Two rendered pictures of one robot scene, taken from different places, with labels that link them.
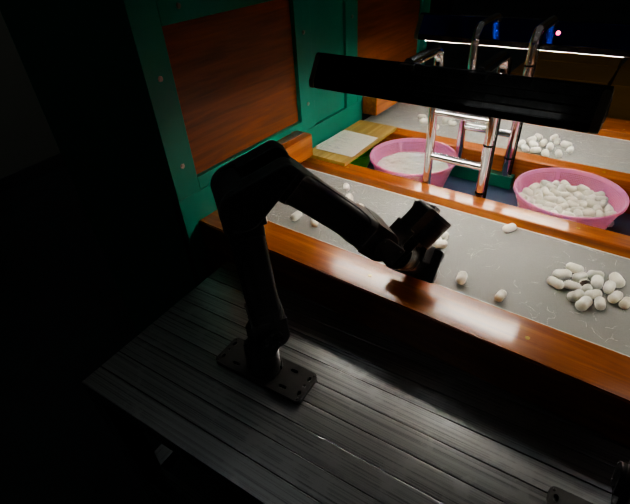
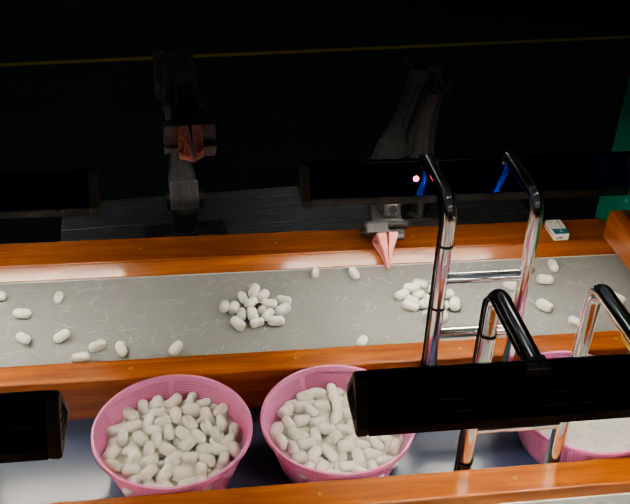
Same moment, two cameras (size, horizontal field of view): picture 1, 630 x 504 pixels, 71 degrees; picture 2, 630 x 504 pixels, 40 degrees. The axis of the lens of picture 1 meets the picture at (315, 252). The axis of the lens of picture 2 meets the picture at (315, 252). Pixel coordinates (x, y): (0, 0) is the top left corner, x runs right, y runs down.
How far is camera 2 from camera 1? 2.30 m
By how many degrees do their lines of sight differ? 97
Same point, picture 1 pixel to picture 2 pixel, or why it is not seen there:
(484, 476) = (260, 228)
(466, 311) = (325, 242)
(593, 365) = (230, 244)
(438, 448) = (290, 227)
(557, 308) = (270, 286)
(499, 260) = (342, 308)
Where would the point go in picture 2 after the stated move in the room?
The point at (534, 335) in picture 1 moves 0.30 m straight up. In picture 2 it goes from (273, 246) to (273, 122)
